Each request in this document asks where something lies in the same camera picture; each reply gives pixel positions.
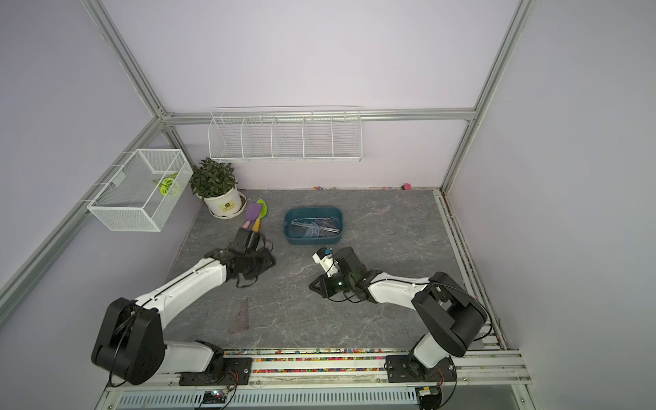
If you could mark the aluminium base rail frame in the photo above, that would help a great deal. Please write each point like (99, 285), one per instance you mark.
(322, 378)

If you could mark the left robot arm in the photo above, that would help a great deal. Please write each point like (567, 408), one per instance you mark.
(130, 344)

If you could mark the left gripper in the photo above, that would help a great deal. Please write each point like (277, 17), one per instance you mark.
(268, 261)

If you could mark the white pot saucer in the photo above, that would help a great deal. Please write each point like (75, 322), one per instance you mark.
(226, 211)

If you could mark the teal plastic storage box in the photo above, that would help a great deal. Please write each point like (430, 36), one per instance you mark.
(329, 214)

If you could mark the white wire wall shelf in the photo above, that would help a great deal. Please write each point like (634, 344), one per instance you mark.
(285, 134)

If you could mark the green item in basket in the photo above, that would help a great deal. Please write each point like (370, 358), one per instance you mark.
(168, 186)

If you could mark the white plant pot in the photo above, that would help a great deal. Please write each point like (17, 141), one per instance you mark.
(230, 196)

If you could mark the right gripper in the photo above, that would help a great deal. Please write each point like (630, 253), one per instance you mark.
(323, 287)

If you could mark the green potted plant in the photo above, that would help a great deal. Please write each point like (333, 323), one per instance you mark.
(212, 179)

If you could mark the green shovel yellow handle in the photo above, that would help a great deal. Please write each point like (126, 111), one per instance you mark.
(263, 213)

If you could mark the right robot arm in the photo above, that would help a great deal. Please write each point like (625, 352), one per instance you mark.
(453, 318)

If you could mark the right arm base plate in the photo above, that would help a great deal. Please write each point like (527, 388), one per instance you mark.
(406, 369)

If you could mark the clear straight ruler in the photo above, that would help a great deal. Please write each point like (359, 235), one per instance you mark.
(329, 228)

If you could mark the white wire side basket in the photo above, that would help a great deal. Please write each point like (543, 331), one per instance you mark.
(130, 201)

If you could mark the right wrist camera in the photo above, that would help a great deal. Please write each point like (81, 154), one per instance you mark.
(325, 259)

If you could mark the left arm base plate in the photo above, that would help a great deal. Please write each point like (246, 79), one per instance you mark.
(224, 371)

